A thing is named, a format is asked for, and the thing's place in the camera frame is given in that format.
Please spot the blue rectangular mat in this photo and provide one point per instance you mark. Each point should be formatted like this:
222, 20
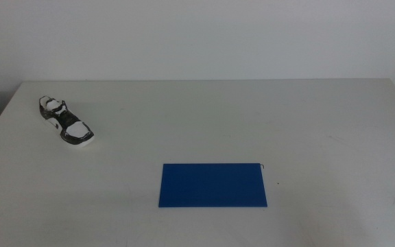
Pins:
213, 185

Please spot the black and white sneaker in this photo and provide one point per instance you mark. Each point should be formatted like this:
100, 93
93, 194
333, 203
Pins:
75, 130

